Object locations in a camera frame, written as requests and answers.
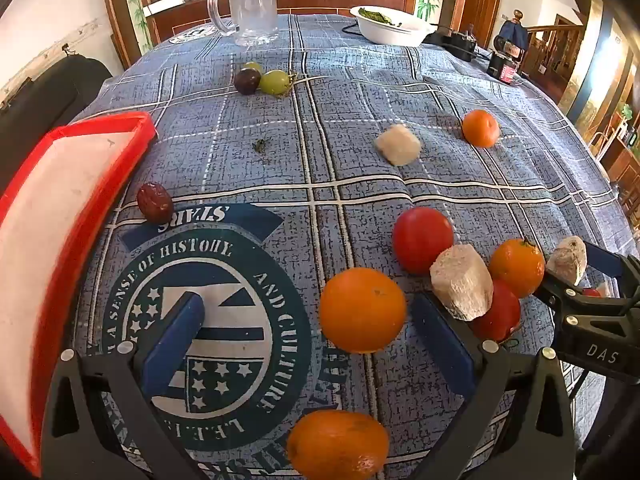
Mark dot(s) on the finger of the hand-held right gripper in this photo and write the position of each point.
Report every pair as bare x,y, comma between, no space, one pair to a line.
575,300
602,259

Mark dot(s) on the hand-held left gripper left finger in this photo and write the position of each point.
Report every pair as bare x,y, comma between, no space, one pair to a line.
175,340

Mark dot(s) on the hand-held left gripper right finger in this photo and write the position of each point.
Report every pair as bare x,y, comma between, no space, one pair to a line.
440,345

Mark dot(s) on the pale fruit chunk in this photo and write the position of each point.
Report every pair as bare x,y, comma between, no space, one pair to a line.
567,260
461,282
398,145

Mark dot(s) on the orange with green stem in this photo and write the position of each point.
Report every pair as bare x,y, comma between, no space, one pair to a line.
516,270

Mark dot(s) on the red plastic tray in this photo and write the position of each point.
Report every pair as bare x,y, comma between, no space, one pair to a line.
50,235

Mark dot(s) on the red tomato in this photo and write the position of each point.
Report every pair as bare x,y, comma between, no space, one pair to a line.
500,315
422,240

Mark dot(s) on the red date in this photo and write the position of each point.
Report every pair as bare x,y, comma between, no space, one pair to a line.
155,203

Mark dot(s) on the blue printed tablecloth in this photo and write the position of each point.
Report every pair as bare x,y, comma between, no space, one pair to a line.
350,185

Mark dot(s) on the small grape stem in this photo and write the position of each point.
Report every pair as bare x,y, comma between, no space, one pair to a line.
259,146

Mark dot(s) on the wooden stair railing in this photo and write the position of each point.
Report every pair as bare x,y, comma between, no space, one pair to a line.
550,50

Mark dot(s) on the black red canister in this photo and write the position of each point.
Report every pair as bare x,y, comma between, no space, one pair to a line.
505,62

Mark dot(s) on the dark blue jacket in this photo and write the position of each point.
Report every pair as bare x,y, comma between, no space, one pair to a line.
514,32

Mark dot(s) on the black box device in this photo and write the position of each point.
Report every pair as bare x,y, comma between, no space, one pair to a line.
457,45

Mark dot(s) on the dark purple grape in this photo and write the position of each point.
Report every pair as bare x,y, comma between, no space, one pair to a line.
247,81

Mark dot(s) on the black chair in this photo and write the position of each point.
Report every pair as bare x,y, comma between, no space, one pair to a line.
50,100

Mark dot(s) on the large green grape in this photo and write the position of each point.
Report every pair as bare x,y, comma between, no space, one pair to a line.
275,83

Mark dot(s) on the small green grape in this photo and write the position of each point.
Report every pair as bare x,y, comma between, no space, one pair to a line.
253,66

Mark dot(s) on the wooden door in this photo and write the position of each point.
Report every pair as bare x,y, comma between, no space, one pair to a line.
482,0

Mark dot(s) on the white bowl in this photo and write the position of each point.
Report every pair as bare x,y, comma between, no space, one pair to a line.
395,33

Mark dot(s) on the green leaves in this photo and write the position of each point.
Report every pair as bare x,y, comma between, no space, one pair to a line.
375,14

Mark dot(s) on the clear glass mug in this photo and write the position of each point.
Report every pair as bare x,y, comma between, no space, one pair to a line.
252,5

